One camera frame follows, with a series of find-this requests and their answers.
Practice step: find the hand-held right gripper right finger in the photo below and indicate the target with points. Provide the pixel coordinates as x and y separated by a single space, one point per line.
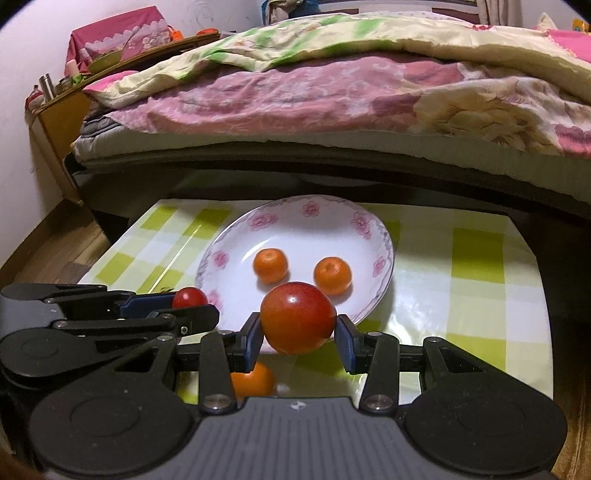
342 341

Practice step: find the pink cloth cover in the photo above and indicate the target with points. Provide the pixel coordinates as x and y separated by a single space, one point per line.
111 34

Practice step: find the green checked tablecloth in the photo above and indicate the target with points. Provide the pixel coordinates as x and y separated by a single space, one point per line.
461 295

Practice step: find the green bowl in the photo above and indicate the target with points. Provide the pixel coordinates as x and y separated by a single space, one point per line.
104 62

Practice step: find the pink pillow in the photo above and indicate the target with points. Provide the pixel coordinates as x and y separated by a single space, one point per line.
570 39

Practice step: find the white floral plate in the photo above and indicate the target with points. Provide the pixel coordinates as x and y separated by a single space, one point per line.
300 230

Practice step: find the orange mandarin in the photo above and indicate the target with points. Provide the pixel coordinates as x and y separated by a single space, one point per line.
254 382
270 265
332 275

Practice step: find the metal thermos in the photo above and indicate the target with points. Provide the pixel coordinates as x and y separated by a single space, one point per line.
45 86

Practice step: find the dark bed frame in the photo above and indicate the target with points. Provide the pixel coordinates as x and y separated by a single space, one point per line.
184 184

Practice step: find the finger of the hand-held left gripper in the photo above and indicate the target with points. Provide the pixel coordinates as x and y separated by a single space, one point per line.
194 318
147 302

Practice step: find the round red cherry tomato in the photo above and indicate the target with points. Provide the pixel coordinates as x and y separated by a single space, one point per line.
190 297

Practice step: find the grey mattress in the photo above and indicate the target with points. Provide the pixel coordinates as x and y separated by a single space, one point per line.
323 150

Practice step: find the wooden nightstand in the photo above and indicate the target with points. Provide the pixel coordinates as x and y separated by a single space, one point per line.
57 124

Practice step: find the bed with floral quilt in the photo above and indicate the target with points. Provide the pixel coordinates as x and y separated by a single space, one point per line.
323 87

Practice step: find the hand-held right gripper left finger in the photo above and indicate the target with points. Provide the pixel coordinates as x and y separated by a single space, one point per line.
253 344

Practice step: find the large red tomato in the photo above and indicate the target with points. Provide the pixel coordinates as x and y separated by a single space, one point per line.
298 318

